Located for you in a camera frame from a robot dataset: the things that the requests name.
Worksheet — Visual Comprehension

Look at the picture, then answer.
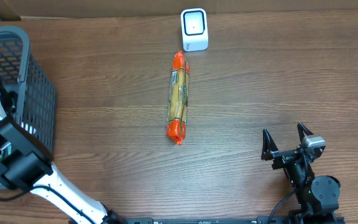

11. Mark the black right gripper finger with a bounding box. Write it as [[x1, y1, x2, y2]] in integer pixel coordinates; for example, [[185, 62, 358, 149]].
[[261, 129, 278, 161], [297, 122, 313, 145]]

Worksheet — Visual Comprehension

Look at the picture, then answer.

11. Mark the orange spaghetti packet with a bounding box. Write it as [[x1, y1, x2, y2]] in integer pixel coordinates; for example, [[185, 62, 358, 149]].
[[166, 51, 190, 145]]

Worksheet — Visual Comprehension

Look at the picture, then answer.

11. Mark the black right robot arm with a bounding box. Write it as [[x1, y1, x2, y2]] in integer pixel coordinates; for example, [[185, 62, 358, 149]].
[[261, 123, 344, 223]]

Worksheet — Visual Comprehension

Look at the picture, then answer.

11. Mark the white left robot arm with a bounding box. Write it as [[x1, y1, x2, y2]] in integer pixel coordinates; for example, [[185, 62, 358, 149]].
[[0, 92, 126, 224]]

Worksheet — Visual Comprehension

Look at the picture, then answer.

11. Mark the white barcode scanner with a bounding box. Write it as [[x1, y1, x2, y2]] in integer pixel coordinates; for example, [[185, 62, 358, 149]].
[[180, 8, 209, 52]]

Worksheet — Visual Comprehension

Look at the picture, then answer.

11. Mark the dark grey plastic basket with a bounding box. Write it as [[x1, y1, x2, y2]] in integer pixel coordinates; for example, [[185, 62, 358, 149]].
[[0, 25, 58, 194]]

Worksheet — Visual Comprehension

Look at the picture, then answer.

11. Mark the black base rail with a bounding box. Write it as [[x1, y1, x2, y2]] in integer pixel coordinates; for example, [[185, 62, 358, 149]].
[[125, 216, 345, 224]]

